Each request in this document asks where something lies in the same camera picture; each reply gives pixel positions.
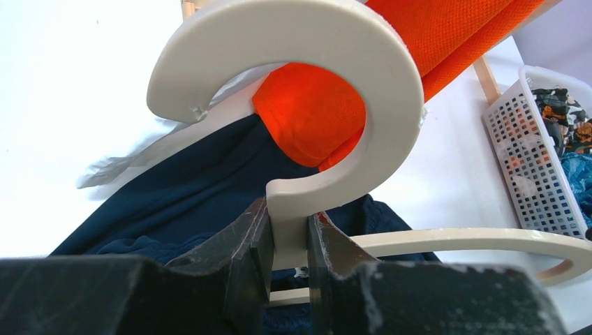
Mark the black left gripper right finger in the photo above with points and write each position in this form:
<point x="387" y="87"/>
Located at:
<point x="352" y="292"/>

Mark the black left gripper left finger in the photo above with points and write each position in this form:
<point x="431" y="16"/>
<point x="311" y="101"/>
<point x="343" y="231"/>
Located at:
<point x="219" y="287"/>

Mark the navy blue shorts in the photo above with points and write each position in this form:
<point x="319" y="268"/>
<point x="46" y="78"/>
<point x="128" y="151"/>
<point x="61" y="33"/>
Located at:
<point x="192" y="195"/>

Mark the clear plastic basket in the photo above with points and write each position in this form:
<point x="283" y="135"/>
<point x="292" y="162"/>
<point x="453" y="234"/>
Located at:
<point x="532" y="170"/>

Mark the wooden hanger of navy shorts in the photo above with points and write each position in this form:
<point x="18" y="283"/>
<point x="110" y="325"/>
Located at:
<point x="226" y="38"/>

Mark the blue patterned shorts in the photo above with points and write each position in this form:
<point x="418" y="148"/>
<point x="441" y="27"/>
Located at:
<point x="577" y="168"/>

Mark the camouflage orange grey shorts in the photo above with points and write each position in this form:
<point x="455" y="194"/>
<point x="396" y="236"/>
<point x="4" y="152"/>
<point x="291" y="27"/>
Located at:
<point x="567" y="122"/>

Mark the white shorts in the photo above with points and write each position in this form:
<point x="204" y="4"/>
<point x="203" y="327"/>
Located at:
<point x="143" y="144"/>

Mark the wooden clothes rack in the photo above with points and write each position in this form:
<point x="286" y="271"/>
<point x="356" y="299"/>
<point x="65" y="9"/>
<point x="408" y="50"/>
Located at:
<point x="481" y="66"/>

